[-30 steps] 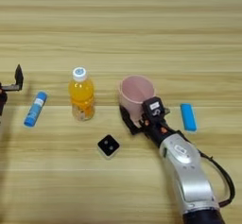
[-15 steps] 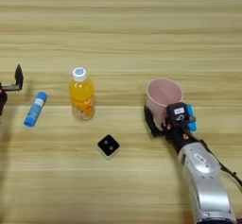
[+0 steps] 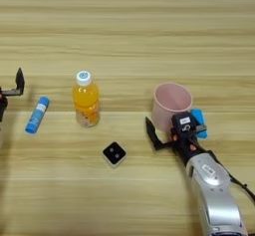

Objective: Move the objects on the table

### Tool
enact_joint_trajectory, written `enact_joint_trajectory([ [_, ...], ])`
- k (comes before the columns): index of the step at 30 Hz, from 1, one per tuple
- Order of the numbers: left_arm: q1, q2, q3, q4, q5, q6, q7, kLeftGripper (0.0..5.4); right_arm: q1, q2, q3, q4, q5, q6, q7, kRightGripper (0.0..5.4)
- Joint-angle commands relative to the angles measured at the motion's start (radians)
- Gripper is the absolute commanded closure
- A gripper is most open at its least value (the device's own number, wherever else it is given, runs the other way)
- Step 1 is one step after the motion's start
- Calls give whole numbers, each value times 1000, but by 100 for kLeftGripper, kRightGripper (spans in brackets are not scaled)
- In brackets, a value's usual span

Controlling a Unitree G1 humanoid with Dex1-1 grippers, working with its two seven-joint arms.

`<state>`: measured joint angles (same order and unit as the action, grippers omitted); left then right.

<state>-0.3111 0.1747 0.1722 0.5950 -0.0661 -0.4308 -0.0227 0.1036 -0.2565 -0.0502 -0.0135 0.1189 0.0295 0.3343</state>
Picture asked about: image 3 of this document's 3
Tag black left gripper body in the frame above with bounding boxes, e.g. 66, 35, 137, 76
0, 93, 9, 123

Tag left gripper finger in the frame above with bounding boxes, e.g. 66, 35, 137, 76
1, 67, 26, 98

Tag orange juice bottle white cap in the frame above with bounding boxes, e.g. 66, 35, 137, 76
72, 70, 102, 128

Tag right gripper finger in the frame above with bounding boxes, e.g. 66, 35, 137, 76
144, 116, 174, 151
194, 122, 208, 133

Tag blue bar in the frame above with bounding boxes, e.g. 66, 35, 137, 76
190, 108, 209, 140

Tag blue glue stick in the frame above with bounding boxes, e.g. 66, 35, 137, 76
24, 96, 51, 135

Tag pink plastic cup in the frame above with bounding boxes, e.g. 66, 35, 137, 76
150, 82, 194, 133

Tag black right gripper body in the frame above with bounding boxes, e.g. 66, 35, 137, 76
170, 135, 209, 166

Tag black cube white base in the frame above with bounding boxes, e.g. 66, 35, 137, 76
102, 141, 128, 168

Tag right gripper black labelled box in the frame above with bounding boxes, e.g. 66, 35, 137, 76
170, 111, 198, 138

